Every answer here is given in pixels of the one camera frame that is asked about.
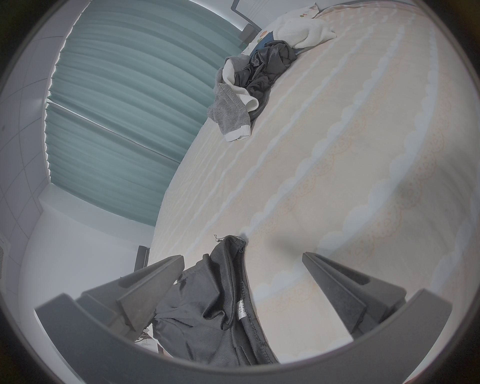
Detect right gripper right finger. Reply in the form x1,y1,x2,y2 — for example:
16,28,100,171
302,252,407,335

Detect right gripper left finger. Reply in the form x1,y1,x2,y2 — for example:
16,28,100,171
82,255,185,332

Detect bed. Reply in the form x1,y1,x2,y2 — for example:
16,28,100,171
149,3,474,355

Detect pile of clothes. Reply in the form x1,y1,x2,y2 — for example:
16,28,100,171
207,19,337,142

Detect black garment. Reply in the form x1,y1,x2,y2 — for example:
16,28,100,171
150,235,280,367

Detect blue-green curtain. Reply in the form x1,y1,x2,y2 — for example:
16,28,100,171
45,0,244,227

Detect white printed pillow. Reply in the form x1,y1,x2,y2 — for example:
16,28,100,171
244,3,323,53

